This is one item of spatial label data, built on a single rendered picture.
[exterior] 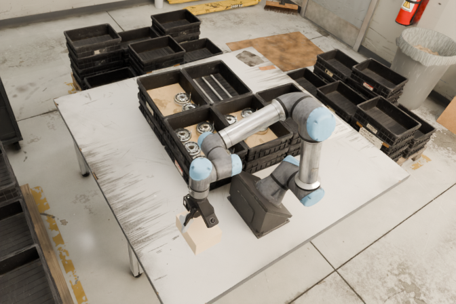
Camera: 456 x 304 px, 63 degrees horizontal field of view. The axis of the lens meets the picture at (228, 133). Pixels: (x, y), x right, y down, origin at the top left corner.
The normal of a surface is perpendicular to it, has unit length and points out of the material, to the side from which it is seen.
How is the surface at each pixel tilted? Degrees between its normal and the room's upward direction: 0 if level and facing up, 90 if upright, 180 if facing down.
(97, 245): 0
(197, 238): 0
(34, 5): 90
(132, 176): 0
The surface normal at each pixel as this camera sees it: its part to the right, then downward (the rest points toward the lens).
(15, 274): 0.11, -0.73
